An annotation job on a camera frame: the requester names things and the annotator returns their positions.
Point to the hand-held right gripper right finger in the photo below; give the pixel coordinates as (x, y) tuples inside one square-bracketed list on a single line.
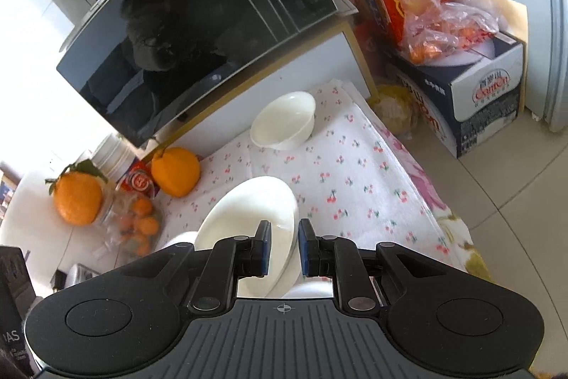
[(304, 250)]

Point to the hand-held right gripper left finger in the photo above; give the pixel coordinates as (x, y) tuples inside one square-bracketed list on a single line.
[(265, 248)]

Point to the cherry print tablecloth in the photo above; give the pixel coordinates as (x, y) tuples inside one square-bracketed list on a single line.
[(355, 183)]

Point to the white kitchen appliance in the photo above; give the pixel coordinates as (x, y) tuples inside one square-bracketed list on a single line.
[(26, 219)]

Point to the large orange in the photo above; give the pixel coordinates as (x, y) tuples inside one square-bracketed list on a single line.
[(175, 174)]

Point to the orange with leaves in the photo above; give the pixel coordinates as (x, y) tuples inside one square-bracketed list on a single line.
[(77, 197)]

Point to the white bowl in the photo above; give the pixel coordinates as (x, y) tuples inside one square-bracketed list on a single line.
[(284, 117)]

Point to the glass jar of small oranges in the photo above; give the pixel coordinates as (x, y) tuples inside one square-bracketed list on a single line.
[(133, 228)]

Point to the red printed cup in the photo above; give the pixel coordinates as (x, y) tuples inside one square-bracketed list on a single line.
[(140, 182)]

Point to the floral blanket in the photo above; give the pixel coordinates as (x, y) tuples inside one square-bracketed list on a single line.
[(443, 219)]

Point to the yellow wrapped fruit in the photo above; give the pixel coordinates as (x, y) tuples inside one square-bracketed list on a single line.
[(395, 108)]

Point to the stack of paper cups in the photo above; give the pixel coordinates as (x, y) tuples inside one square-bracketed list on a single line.
[(111, 157)]

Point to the dark blue carton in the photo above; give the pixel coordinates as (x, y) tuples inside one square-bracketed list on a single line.
[(488, 103)]

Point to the black microwave oven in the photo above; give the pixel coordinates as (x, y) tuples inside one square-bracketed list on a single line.
[(177, 28)]

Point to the plastic bag of oranges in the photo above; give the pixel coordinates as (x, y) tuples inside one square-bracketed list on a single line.
[(443, 19)]

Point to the white refrigerator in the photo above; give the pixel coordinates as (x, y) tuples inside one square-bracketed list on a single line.
[(550, 28)]

